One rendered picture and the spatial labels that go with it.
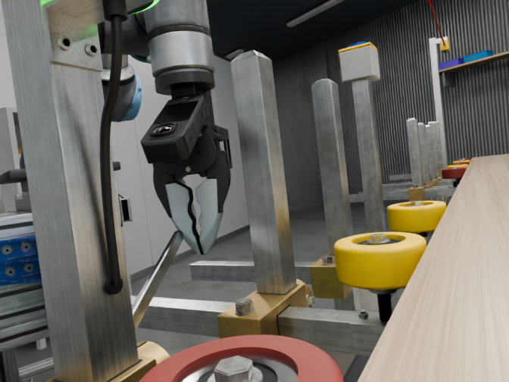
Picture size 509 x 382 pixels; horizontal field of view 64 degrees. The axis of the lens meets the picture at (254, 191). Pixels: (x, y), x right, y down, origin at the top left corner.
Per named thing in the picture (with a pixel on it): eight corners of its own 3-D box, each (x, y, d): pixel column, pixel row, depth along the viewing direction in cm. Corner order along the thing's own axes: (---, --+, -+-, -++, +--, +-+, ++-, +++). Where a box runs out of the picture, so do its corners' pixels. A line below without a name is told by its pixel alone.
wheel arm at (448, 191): (342, 205, 165) (341, 194, 165) (345, 204, 168) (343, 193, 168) (462, 198, 144) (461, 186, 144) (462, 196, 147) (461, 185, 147)
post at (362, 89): (369, 283, 91) (348, 82, 89) (374, 277, 96) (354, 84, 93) (389, 283, 89) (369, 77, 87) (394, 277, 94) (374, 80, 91)
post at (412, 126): (418, 243, 157) (406, 118, 154) (419, 242, 160) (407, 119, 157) (428, 243, 155) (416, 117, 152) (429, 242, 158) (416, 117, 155)
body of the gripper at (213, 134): (235, 173, 54) (224, 82, 54) (220, 175, 46) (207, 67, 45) (180, 180, 55) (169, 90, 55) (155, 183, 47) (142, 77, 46)
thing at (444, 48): (441, 191, 268) (428, 37, 263) (443, 189, 276) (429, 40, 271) (461, 189, 262) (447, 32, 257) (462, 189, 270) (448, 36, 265)
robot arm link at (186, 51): (201, 26, 45) (132, 39, 46) (206, 68, 45) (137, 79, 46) (218, 45, 52) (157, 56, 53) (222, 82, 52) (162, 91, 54)
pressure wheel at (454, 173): (457, 196, 151) (455, 166, 151) (474, 198, 143) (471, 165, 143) (439, 199, 150) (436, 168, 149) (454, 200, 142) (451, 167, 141)
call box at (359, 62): (341, 85, 89) (338, 49, 88) (350, 89, 95) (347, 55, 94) (374, 78, 85) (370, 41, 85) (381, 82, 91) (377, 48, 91)
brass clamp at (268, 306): (217, 364, 41) (210, 314, 41) (275, 314, 53) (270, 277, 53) (271, 372, 38) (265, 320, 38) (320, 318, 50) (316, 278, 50)
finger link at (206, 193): (235, 244, 53) (227, 173, 53) (226, 255, 47) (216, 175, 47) (213, 246, 54) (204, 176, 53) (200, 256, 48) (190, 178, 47)
